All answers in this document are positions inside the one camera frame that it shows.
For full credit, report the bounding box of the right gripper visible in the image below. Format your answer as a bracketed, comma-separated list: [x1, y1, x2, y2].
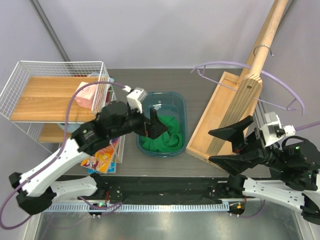
[205, 114, 287, 175]

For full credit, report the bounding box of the green tank top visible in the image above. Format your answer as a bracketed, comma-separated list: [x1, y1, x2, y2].
[141, 115, 184, 153]

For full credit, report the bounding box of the lilac plastic clothes hanger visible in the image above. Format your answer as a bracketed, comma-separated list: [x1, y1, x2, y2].
[190, 44, 306, 116]

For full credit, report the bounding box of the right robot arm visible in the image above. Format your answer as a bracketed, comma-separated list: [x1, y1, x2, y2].
[208, 112, 320, 225]

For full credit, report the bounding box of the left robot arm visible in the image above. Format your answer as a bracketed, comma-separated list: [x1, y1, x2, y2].
[9, 101, 168, 215]

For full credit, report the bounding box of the teal plastic basin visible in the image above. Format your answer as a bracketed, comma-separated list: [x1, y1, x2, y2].
[136, 92, 188, 157]

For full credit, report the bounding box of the wooden clothes rack stand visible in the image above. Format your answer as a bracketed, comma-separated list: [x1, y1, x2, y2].
[185, 0, 288, 163]

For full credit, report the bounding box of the colourful children's book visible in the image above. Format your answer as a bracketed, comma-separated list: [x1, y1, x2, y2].
[80, 137, 120, 174]

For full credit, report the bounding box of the pink white cube socket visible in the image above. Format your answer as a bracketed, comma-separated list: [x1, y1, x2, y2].
[74, 84, 97, 109]

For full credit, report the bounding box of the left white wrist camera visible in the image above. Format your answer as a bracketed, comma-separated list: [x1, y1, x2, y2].
[122, 85, 148, 114]

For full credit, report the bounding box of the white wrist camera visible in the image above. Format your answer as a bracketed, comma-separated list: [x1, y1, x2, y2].
[122, 85, 148, 114]
[260, 112, 296, 147]

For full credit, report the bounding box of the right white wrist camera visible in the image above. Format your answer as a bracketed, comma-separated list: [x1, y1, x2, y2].
[260, 112, 296, 147]

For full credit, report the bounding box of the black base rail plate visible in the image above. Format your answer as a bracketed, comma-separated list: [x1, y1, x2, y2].
[47, 174, 256, 205]

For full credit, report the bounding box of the white slotted cable duct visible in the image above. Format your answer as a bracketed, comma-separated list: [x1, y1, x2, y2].
[44, 202, 230, 213]

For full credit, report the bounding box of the white wire shelf rack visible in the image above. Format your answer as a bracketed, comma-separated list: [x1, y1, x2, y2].
[0, 60, 116, 154]

